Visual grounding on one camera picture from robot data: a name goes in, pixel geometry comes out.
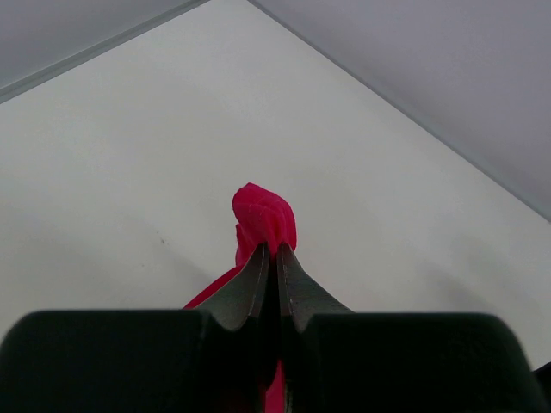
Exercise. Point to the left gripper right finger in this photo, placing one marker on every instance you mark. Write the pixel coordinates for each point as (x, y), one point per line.
(300, 296)

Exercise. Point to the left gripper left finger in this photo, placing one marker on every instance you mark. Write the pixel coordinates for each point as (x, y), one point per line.
(242, 297)

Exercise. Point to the magenta t shirt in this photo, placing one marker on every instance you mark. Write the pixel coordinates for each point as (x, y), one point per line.
(262, 217)

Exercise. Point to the left aluminium frame post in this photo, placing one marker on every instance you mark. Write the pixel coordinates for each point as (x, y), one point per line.
(41, 40)

